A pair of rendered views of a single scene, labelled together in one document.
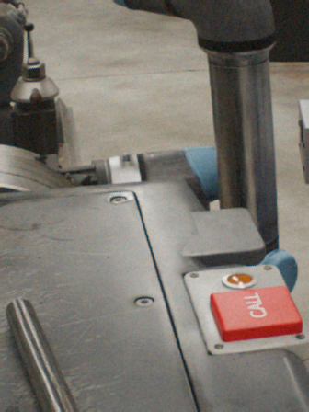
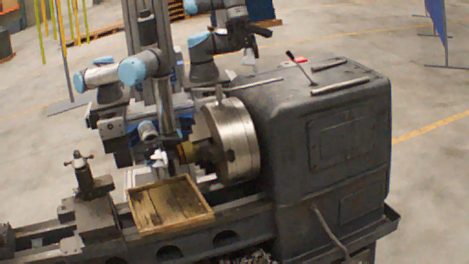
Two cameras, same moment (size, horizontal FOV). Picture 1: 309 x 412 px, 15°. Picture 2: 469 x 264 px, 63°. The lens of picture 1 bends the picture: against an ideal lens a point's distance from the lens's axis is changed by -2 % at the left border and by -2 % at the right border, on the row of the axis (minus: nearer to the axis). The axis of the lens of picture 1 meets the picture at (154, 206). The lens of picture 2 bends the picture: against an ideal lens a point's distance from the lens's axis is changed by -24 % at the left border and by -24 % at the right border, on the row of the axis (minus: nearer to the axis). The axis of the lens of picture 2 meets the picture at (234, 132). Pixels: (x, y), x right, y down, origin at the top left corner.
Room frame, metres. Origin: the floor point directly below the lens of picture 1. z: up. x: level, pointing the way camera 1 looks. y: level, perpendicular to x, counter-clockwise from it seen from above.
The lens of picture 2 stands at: (1.44, 1.88, 1.87)
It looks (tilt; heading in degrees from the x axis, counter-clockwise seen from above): 24 degrees down; 260
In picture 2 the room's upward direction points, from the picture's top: 8 degrees counter-clockwise
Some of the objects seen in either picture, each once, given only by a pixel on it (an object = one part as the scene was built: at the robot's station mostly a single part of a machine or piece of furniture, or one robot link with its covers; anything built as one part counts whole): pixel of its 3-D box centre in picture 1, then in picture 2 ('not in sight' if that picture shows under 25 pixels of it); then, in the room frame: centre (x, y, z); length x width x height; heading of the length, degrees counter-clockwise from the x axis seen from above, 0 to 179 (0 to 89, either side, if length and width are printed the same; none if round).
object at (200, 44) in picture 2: not in sight; (201, 45); (1.12, -0.39, 1.33); 0.13 x 0.12 x 0.14; 174
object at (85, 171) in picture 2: (34, 125); (83, 174); (1.77, 0.19, 1.07); 0.07 x 0.07 x 0.10; 6
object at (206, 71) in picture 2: not in sight; (202, 68); (1.13, -0.39, 1.21); 0.15 x 0.15 x 0.10
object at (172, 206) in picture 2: not in sight; (165, 204); (1.45, 0.23, 0.89); 0.36 x 0.30 x 0.04; 96
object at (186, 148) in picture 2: not in sight; (188, 152); (1.32, 0.22, 1.08); 0.09 x 0.09 x 0.09; 6
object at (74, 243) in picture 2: not in sight; (86, 221); (1.81, 0.27, 0.90); 0.47 x 0.30 x 0.06; 96
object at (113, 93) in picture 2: not in sight; (108, 89); (1.62, -0.42, 1.21); 0.15 x 0.15 x 0.10
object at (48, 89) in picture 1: (34, 86); (78, 159); (1.77, 0.18, 1.13); 0.08 x 0.08 x 0.03
